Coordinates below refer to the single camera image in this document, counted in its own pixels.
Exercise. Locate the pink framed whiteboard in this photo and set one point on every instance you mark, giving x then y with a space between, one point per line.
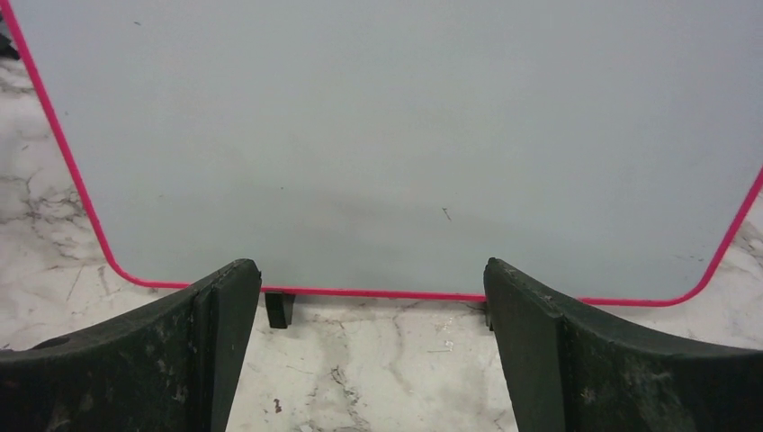
609 149

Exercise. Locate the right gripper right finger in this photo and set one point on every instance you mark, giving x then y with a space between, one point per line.
572 367

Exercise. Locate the black whiteboard stand clip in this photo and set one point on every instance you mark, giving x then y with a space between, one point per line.
279 309

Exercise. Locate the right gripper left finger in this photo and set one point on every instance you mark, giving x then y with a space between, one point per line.
170 365

